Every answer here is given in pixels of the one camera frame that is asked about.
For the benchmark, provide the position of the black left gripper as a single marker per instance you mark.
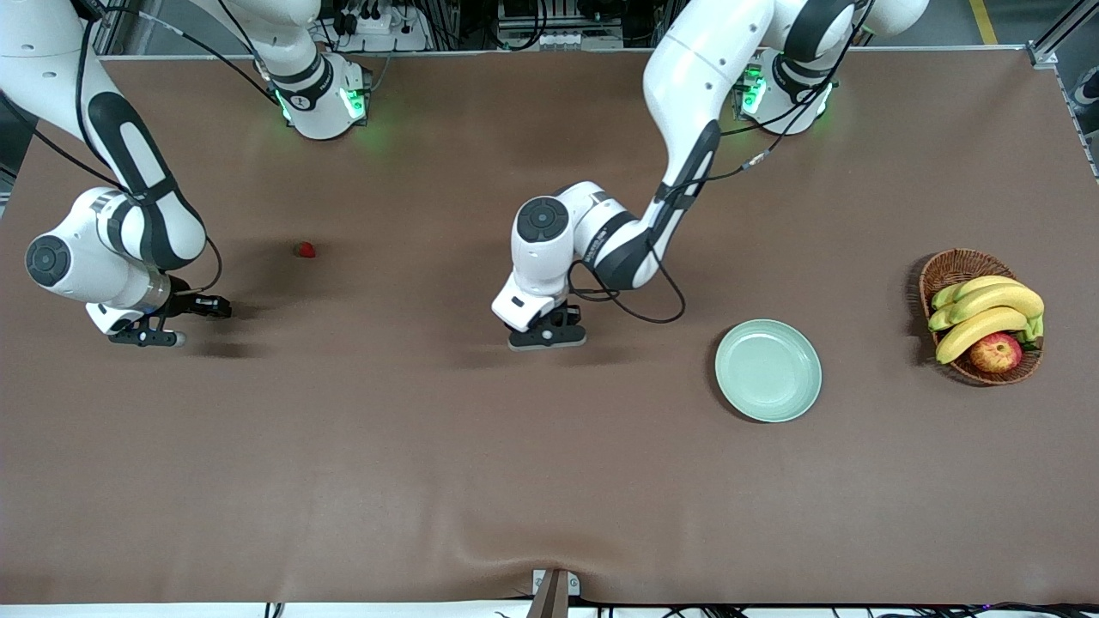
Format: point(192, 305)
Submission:
point(573, 318)

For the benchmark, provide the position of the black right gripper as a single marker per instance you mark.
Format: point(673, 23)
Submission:
point(183, 303)

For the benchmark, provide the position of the red strawberry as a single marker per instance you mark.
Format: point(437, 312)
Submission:
point(305, 250)

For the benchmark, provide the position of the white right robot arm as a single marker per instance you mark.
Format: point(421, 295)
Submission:
point(43, 69)

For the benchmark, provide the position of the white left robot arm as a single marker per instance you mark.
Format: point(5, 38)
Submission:
point(695, 77)

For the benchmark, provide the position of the mint green round plate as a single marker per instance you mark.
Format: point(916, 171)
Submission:
point(755, 386)

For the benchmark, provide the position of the brown table mat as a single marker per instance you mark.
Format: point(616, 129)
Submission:
point(429, 446)

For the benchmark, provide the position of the brown upright pole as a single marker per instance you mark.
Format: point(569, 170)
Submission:
point(551, 601)

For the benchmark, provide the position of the black control box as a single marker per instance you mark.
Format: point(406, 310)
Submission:
point(558, 10)

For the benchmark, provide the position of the white power strip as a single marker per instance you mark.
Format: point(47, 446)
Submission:
point(386, 26)

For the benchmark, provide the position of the yellow banana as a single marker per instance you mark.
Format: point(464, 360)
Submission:
point(943, 298)
point(987, 281)
point(938, 320)
point(1004, 300)
point(979, 328)

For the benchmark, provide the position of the brown wicker basket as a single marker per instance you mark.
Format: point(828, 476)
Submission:
point(944, 268)

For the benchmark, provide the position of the red yellow apple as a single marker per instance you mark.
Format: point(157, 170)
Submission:
point(996, 354)

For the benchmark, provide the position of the metal clamp bracket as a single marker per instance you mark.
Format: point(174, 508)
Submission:
point(573, 584)

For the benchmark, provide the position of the aluminium frame strut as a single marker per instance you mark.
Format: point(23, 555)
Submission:
point(1043, 53)

